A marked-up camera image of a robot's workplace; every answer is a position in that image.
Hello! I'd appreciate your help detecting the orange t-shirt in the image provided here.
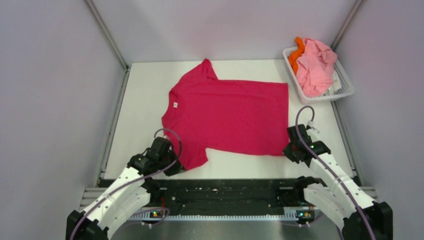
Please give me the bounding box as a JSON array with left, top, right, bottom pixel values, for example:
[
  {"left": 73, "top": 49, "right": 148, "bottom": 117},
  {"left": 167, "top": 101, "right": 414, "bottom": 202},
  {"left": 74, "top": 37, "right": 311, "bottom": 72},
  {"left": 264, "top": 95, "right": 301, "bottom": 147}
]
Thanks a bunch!
[{"left": 287, "top": 36, "right": 305, "bottom": 75}]

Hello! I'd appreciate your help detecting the magenta t-shirt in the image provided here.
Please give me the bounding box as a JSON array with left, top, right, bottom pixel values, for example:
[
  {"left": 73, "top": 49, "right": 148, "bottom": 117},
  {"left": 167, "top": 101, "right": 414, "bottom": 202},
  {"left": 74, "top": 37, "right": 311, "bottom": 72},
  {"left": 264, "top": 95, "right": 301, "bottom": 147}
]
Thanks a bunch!
[{"left": 161, "top": 59, "right": 289, "bottom": 170}]

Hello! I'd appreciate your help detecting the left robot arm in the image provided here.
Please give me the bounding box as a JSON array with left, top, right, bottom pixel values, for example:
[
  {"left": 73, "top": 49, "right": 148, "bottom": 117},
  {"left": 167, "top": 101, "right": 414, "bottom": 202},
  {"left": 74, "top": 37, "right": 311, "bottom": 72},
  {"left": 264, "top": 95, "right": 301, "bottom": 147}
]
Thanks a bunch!
[{"left": 65, "top": 137, "right": 183, "bottom": 240}]

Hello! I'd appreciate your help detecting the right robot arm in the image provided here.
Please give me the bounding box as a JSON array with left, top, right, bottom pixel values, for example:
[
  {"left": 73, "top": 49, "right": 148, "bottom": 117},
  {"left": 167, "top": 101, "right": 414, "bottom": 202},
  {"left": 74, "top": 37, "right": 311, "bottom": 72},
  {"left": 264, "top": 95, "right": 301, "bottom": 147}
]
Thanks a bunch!
[{"left": 282, "top": 124, "right": 394, "bottom": 240}]

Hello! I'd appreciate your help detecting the white plastic basket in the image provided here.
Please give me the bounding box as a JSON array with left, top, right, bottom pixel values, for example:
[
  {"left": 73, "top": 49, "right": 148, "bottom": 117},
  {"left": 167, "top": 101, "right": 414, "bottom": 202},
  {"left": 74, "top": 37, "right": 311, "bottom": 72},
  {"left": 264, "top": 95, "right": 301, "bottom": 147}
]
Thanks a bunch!
[{"left": 282, "top": 46, "right": 355, "bottom": 105}]

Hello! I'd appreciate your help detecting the light pink t-shirt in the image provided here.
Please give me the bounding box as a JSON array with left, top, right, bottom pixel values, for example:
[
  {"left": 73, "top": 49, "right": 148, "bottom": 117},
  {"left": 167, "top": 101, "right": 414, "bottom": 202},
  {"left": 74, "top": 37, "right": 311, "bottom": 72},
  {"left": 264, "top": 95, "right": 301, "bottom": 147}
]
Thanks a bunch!
[{"left": 296, "top": 38, "right": 338, "bottom": 98}]

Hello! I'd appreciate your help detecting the aluminium frame profile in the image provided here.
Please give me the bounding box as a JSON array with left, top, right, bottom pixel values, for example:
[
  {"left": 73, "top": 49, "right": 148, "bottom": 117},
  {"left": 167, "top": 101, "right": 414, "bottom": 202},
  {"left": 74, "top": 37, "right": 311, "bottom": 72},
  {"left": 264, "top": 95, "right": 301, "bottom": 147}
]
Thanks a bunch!
[{"left": 79, "top": 187, "right": 106, "bottom": 210}]

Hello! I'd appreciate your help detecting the grey slotted cable duct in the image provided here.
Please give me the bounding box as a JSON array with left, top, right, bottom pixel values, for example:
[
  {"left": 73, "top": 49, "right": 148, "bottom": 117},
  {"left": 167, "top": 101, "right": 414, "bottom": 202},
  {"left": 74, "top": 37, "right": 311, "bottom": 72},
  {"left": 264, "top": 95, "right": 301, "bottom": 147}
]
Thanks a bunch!
[{"left": 127, "top": 207, "right": 314, "bottom": 222}]

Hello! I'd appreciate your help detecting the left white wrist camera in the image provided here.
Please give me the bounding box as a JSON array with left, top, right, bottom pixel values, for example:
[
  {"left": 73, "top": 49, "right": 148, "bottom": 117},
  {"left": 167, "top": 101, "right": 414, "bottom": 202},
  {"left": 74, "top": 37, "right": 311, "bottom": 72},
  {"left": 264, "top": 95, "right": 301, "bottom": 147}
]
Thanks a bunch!
[{"left": 153, "top": 132, "right": 170, "bottom": 140}]

